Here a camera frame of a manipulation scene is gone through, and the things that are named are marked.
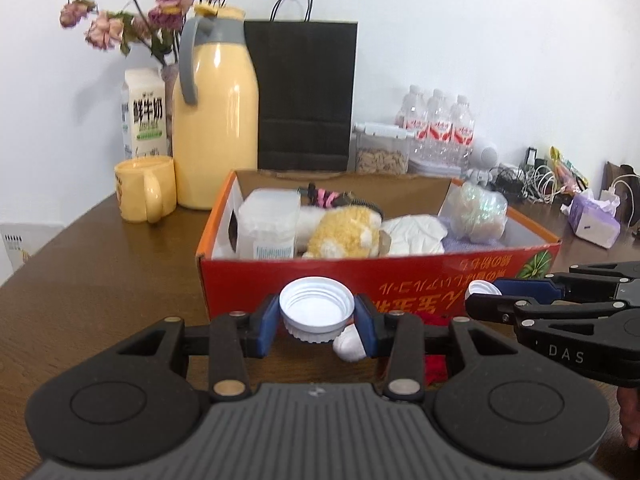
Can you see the white printed package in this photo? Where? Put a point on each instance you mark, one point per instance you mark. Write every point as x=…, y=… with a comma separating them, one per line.
x=22, y=250

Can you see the yellow mug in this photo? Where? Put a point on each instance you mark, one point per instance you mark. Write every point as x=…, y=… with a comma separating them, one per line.
x=142, y=190

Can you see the white rounded object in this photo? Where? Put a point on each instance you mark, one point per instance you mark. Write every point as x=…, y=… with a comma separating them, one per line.
x=350, y=347

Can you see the clear seed container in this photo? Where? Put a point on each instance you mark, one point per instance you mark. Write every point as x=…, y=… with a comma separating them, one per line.
x=382, y=157

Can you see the yellow snack packet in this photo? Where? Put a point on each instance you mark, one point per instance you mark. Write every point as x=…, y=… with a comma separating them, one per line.
x=562, y=162

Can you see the brown paper bag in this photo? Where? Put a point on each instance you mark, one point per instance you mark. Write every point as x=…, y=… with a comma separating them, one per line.
x=625, y=172

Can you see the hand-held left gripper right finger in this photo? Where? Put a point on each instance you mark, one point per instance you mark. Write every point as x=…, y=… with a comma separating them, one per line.
x=367, y=330

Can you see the yellow thermos jug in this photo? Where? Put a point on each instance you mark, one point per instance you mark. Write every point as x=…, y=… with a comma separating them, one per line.
x=215, y=125

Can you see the clear water bottle red label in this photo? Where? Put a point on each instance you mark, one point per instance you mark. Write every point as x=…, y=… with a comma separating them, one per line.
x=439, y=122
x=414, y=120
x=462, y=127

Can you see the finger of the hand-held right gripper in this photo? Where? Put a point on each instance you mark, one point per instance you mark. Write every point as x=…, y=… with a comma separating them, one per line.
x=495, y=307
x=522, y=287

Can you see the iridescent plastic bag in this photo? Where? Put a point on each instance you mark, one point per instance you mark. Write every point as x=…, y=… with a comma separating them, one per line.
x=475, y=210

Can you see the dried pink flowers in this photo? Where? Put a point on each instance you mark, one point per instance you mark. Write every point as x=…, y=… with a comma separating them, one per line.
x=165, y=5

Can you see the black paper bag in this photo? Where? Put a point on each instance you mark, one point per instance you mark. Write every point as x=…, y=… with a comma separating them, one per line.
x=305, y=90

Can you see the white milk carton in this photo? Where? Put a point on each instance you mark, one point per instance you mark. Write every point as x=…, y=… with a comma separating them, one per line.
x=145, y=120

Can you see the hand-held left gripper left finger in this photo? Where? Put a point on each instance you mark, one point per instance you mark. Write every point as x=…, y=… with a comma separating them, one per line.
x=267, y=327

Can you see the small white cap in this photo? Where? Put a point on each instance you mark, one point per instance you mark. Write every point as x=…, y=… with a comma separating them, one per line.
x=482, y=287

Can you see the orange cardboard box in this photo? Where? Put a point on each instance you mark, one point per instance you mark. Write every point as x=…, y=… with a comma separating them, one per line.
x=350, y=280

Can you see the black pink hair brush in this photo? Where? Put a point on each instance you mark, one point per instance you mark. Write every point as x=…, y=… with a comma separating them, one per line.
x=330, y=197

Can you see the lavender cloth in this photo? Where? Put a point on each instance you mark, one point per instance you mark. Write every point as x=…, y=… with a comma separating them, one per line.
x=470, y=247

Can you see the person's right hand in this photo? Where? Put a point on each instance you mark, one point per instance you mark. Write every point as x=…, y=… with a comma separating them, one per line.
x=631, y=420

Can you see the glass flower vase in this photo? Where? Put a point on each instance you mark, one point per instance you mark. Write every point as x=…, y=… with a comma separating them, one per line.
x=169, y=110

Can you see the yellow white plush toy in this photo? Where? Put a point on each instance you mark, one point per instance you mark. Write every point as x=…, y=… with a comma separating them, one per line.
x=347, y=232

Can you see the white robot figurine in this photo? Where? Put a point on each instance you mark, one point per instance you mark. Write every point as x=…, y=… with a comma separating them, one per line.
x=485, y=165

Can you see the white plastic container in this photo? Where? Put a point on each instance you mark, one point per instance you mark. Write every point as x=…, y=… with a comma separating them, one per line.
x=267, y=220

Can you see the purple tissue pack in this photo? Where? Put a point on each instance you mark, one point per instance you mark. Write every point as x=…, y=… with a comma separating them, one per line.
x=595, y=220

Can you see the pink snack packet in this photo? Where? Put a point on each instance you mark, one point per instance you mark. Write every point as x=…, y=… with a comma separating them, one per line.
x=575, y=177

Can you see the white threaded bottle cap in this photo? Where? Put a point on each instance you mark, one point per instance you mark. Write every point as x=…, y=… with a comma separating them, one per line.
x=316, y=310

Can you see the white tissue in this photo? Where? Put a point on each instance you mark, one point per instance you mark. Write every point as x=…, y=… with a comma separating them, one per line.
x=412, y=235

